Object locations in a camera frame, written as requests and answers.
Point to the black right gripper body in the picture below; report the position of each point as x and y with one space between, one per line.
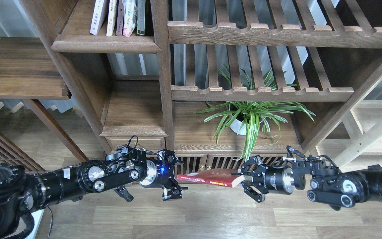
282 180

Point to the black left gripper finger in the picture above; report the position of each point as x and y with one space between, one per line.
170 157
174 193

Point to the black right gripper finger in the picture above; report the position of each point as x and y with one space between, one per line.
247 187
253 169

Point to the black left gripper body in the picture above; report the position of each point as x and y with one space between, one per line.
160 174

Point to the red book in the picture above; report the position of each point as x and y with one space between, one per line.
215 177

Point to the yellow green cover book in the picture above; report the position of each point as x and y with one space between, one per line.
112 17

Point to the white pale purple book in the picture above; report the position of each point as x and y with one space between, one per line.
99 15

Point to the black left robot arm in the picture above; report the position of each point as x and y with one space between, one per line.
21 194

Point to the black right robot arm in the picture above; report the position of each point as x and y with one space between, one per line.
328 184

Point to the light wooden shelf unit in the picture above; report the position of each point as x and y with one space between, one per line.
357 140

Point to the white plant pot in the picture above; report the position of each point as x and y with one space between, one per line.
236 125

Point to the green spider plant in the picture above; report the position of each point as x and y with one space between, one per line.
260 115

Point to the dark wooden bookshelf cabinet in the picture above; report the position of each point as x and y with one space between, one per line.
325 54

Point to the white metal leg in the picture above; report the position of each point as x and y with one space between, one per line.
28 225

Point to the mauve upright book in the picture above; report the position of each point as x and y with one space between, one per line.
120 19

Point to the dark green upright book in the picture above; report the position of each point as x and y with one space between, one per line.
141 17

